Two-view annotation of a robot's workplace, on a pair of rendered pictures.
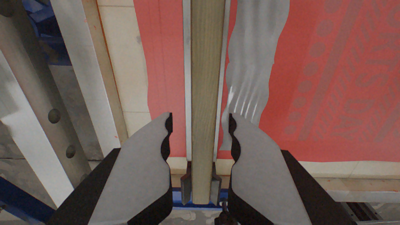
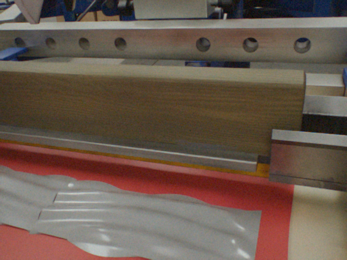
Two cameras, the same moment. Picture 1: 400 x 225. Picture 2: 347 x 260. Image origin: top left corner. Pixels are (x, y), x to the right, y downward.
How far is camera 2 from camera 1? 0.29 m
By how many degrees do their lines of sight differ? 53
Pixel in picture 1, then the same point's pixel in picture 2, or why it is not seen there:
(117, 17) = not seen: hidden behind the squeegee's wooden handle
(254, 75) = (33, 202)
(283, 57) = (29, 247)
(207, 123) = (30, 66)
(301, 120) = not seen: outside the picture
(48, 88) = (143, 50)
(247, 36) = (97, 196)
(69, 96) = not seen: hidden behind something
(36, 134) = (113, 26)
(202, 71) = (88, 65)
